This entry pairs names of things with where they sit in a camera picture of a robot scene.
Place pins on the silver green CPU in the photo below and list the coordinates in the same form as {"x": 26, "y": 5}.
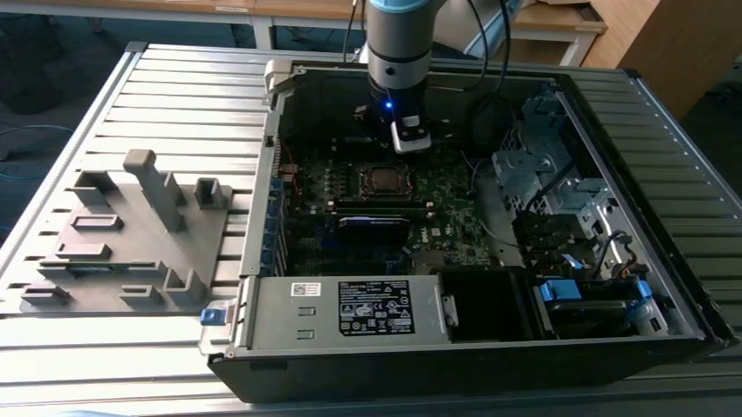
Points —
{"x": 387, "y": 179}

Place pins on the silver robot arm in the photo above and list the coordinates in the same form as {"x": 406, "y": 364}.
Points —
{"x": 399, "y": 43}

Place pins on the CPU socket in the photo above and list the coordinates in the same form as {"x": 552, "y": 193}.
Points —
{"x": 361, "y": 197}

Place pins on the silver metal drive cage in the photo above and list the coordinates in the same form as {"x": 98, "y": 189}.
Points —
{"x": 516, "y": 174}

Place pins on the black graphics card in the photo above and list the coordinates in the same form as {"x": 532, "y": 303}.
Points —
{"x": 374, "y": 232}

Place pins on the silver finned heatsink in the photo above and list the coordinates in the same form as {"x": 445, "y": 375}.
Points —
{"x": 429, "y": 262}

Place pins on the green motherboard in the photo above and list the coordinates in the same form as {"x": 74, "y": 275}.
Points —
{"x": 464, "y": 256}

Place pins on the wooden desk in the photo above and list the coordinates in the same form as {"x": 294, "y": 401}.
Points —
{"x": 557, "y": 26}
{"x": 117, "y": 6}

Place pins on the grey power supply unit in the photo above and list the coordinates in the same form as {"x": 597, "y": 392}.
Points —
{"x": 278, "y": 313}

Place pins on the grey parts rack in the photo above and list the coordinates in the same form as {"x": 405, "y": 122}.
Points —
{"x": 145, "y": 243}

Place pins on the blue disk carrier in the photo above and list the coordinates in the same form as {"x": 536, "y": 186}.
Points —
{"x": 560, "y": 290}

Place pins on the wooden cabinet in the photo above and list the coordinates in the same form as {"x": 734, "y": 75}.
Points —
{"x": 684, "y": 43}

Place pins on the blue case latch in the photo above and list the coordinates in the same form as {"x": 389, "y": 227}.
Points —
{"x": 211, "y": 317}

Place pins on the green RAM stick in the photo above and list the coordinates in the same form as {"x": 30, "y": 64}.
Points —
{"x": 99, "y": 266}

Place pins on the black PC case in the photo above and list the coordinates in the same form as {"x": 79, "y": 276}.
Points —
{"x": 464, "y": 373}

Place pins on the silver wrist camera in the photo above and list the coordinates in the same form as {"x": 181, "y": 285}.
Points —
{"x": 413, "y": 141}

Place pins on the black plastic drive bracket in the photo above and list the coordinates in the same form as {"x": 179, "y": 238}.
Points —
{"x": 545, "y": 234}

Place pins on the black plastic air duct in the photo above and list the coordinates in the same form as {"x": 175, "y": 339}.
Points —
{"x": 488, "y": 304}

